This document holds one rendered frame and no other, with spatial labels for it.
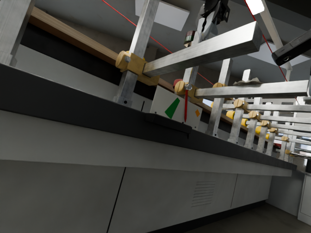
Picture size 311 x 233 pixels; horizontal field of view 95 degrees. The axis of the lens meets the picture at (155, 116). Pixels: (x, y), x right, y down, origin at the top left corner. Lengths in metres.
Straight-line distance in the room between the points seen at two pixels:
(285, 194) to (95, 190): 2.84
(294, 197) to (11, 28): 3.21
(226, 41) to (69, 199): 0.69
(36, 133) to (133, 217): 0.65
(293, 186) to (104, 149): 2.93
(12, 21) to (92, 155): 0.32
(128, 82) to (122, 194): 0.54
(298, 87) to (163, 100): 0.34
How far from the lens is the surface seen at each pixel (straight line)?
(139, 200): 0.86
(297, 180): 3.10
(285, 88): 0.49
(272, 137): 1.71
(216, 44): 0.29
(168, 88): 0.73
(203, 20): 0.63
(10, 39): 0.40
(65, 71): 0.61
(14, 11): 0.42
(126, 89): 0.42
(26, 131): 0.41
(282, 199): 3.16
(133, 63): 0.44
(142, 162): 0.51
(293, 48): 0.53
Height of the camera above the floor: 0.66
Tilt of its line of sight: 5 degrees up
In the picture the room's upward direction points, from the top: 15 degrees clockwise
